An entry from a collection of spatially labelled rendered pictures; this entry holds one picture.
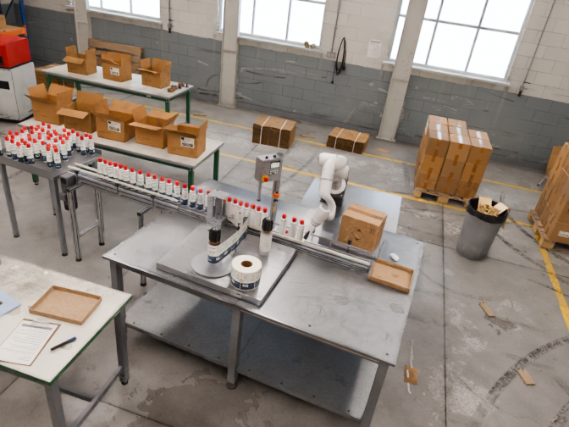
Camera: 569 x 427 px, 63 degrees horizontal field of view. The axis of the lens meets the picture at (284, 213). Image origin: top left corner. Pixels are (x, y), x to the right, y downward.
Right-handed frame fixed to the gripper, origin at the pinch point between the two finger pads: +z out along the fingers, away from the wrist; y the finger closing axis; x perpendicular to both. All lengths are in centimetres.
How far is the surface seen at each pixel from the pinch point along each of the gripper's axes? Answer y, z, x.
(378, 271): -1, -10, 60
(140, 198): 6, 60, -137
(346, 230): -19.2, -13.3, 24.0
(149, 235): 47, 48, -100
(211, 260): 64, 16, -44
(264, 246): 32.1, 4.9, -20.7
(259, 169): -1, -27, -57
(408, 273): -11, -18, 80
